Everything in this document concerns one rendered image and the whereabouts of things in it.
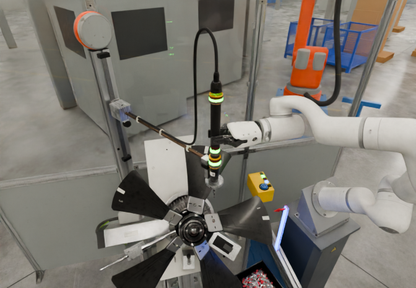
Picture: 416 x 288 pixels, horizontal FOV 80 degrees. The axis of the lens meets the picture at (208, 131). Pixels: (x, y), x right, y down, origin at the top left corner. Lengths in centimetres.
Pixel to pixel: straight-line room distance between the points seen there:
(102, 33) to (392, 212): 139
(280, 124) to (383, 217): 56
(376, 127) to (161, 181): 96
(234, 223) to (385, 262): 191
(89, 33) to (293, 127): 93
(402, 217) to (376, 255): 167
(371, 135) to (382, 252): 220
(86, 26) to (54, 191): 116
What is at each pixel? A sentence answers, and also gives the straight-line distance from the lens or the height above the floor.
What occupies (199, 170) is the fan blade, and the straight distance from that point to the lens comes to 111.
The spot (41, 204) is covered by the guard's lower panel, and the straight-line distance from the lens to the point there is 209.
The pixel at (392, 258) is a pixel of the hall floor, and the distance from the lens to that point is 292.
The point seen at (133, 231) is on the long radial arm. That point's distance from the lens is 125.
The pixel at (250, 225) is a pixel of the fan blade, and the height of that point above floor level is 117.
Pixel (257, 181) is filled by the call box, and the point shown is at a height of 107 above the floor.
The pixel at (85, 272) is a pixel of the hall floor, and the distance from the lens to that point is 258.
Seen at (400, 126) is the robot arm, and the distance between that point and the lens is 78.
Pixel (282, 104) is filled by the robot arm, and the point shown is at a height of 173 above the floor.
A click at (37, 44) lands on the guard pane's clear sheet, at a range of 152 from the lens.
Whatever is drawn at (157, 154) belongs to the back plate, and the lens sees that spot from 133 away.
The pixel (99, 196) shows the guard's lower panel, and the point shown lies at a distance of 198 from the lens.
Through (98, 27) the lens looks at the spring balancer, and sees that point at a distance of 128.
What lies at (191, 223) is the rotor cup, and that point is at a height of 125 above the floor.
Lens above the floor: 210
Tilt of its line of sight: 33 degrees down
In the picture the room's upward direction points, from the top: straight up
